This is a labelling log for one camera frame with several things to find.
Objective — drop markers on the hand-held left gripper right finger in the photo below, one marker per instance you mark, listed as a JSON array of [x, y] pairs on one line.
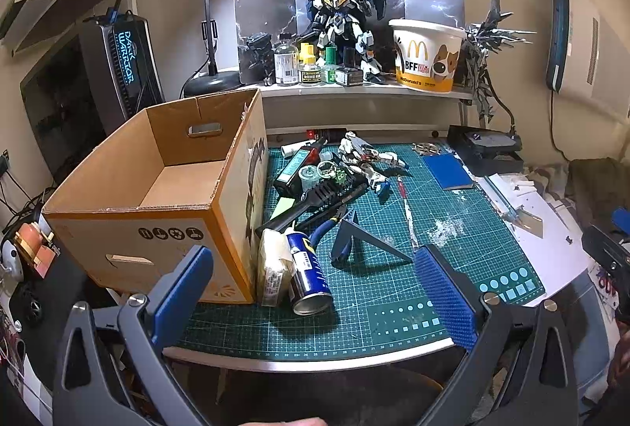
[[443, 293]]

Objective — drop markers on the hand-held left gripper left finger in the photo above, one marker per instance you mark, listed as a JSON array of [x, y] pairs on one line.
[[184, 283]]

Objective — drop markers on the brown cardboard box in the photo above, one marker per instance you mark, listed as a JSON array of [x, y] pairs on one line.
[[123, 234]]

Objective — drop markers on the beige packet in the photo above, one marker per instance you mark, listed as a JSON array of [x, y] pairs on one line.
[[273, 268]]

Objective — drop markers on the blue-grey model stand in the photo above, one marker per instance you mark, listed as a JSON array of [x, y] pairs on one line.
[[344, 239]]

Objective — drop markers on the blue spray can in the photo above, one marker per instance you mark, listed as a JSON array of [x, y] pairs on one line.
[[307, 273]]

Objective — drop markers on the white robot model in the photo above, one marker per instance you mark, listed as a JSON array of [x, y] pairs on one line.
[[366, 158]]

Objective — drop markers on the green cutting mat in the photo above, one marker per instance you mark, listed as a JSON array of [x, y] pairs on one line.
[[384, 288]]

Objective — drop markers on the metal ruler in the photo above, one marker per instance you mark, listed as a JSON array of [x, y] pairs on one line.
[[507, 204]]

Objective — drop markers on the blue sanding pad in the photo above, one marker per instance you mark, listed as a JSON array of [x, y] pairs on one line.
[[448, 172]]

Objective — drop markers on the gold metal rings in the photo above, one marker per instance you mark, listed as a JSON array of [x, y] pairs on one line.
[[427, 148]]

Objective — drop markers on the small clear jar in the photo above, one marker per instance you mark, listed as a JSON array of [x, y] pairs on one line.
[[309, 175]]

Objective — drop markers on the white glue tube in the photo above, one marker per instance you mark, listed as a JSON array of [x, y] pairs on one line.
[[290, 150]]

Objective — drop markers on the black device with red light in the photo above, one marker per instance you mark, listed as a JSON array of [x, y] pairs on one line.
[[327, 133]]

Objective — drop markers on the white game console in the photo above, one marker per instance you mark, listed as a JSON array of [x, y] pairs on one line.
[[581, 52]]

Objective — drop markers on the black desk lamp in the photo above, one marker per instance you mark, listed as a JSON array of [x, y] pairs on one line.
[[211, 84]]

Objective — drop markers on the white desk shelf riser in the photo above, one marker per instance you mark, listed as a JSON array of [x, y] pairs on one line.
[[374, 89]]

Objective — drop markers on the black computer tower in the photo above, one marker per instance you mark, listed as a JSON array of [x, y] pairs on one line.
[[123, 62]]

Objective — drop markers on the dark winged model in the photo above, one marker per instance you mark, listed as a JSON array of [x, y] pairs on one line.
[[485, 52]]

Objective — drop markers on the white and yellow paper bucket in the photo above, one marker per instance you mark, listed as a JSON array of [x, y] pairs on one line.
[[423, 62]]

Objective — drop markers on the small black box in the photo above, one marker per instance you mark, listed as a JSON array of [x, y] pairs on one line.
[[350, 75]]

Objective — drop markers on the clear glass bottle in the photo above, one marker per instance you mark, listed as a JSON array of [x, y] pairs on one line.
[[284, 62]]

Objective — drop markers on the yellow-capped bottle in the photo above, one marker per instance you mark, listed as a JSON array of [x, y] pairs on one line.
[[308, 69]]

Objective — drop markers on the small dark robot model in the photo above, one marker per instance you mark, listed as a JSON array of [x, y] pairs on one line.
[[258, 47]]

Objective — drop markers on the green-capped bottle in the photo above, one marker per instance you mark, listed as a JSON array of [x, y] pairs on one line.
[[329, 57]]

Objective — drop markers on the large white-blue robot model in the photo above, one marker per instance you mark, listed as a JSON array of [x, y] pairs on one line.
[[339, 12]]

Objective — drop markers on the wall shelf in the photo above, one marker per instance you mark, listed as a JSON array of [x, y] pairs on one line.
[[74, 5]]

